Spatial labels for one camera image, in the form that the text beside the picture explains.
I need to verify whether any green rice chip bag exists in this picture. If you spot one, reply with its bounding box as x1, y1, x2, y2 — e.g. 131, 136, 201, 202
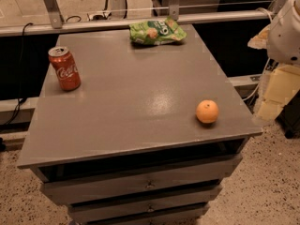
129, 17, 187, 46

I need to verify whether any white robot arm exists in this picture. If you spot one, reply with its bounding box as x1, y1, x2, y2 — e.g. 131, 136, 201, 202
247, 0, 300, 121

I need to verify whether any black cable on left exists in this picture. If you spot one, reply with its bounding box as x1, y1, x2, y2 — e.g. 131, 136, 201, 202
0, 22, 34, 133

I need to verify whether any red Coca-Cola can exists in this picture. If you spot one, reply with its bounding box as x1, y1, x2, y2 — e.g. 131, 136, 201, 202
48, 46, 81, 91

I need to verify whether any white power strip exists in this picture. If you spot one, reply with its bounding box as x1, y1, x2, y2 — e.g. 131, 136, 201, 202
87, 12, 111, 21

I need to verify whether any grey metal railing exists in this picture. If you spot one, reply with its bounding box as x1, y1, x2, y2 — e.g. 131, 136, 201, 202
0, 0, 287, 37

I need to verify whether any white cable on right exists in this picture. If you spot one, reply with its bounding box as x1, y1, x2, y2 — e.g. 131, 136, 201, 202
242, 7, 275, 102

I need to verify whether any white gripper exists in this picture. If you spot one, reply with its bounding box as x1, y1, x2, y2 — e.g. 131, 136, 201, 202
247, 0, 300, 123

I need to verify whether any orange fruit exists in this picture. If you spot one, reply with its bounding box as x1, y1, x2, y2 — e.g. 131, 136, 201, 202
196, 100, 219, 124

